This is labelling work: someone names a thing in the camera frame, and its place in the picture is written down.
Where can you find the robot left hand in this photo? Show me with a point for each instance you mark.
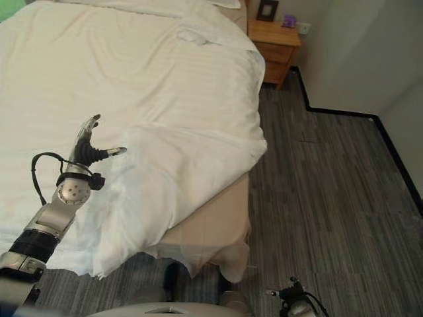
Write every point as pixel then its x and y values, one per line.
pixel 86 149

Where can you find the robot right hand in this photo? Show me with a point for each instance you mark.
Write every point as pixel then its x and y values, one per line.
pixel 291 290

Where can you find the white duvet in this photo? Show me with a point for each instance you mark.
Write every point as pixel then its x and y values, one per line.
pixel 132 115

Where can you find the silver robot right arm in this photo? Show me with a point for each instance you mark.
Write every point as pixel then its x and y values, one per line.
pixel 299 307

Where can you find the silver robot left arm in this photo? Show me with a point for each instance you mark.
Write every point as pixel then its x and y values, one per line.
pixel 43 214

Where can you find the beige bed base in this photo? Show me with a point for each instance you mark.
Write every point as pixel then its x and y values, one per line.
pixel 211 224

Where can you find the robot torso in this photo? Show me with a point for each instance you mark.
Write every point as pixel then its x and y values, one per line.
pixel 148 307

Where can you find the green object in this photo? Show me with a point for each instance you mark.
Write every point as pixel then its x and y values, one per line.
pixel 10 8

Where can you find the white pillow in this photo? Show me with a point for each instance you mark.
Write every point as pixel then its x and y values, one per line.
pixel 211 7

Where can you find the wooden nightstand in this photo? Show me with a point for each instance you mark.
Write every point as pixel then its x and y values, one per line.
pixel 274 49

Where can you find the purple small object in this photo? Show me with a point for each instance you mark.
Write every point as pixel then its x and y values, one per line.
pixel 289 20

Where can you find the dark picture frame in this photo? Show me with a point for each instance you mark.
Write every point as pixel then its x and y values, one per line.
pixel 267 10

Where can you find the white wall socket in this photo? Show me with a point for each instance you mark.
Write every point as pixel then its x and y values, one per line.
pixel 304 28

